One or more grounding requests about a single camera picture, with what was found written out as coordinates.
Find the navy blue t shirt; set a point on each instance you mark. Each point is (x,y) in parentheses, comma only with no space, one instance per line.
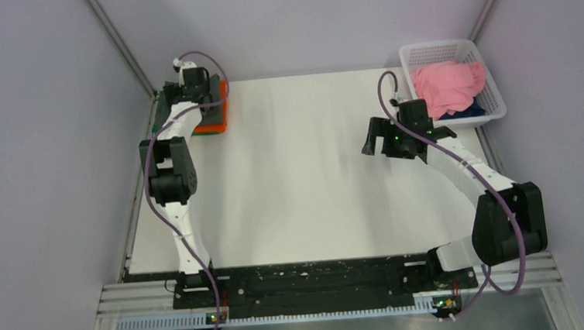
(474,110)

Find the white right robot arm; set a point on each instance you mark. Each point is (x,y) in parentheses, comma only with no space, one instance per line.
(509,221)

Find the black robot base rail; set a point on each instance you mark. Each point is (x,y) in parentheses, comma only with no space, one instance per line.
(319,287)

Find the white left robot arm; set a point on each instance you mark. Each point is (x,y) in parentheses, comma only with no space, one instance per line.
(170,182)

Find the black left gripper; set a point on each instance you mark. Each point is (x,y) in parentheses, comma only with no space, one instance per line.
(172,90)

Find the white slotted cable duct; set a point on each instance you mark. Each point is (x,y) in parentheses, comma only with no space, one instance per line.
(207,320)

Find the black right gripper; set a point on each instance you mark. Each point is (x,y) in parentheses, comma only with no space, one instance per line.
(381,127)

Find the folded orange t shirt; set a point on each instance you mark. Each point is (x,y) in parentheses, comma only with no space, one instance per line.
(215,118)

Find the folded green t shirt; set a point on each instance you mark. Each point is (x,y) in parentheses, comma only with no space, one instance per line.
(162,109)

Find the dark grey t shirt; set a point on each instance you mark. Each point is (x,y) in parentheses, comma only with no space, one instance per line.
(188,95)

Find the pink t shirt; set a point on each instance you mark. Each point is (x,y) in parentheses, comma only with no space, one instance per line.
(448,86)

